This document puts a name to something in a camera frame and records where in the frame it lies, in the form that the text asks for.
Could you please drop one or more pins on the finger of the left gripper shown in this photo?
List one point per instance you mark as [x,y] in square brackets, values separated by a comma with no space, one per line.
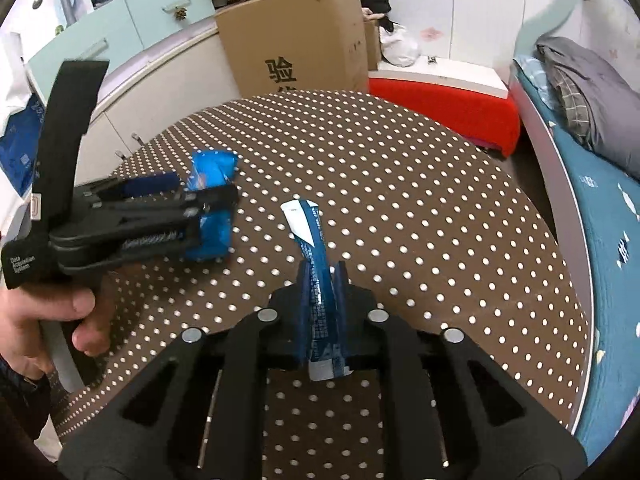
[170,206]
[116,189]

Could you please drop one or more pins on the large cardboard box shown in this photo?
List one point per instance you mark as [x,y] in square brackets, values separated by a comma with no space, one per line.
[286,45]

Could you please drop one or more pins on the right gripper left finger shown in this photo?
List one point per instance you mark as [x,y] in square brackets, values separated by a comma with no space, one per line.
[197,410]

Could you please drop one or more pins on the white plastic bag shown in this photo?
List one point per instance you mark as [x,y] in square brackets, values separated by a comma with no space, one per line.
[398,47]

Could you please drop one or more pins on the blue snack wrapper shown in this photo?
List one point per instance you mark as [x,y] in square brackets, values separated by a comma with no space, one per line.
[212,181]

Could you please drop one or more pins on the blue bag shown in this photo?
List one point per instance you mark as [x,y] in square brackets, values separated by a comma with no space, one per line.
[19,144]

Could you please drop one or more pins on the person's left hand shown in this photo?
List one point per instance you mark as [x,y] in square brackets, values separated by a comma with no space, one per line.
[24,308]

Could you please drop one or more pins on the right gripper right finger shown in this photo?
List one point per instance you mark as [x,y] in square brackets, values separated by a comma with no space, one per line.
[449,411]

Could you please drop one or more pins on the red storage bench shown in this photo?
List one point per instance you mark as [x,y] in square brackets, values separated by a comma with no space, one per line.
[469,99]

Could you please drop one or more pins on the grey folded duvet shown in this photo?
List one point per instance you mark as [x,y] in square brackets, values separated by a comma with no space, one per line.
[601,111]

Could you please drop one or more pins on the teal drawer cabinet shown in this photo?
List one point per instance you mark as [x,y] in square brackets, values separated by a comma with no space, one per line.
[115,33]

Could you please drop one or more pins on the brown polka dot tablecloth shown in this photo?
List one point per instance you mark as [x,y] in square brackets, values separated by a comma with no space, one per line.
[418,215]

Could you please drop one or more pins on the blue stick wrapper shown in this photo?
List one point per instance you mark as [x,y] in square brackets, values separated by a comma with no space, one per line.
[326,348]

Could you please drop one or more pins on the teal patterned mattress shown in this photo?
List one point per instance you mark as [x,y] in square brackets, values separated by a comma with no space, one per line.
[595,209]

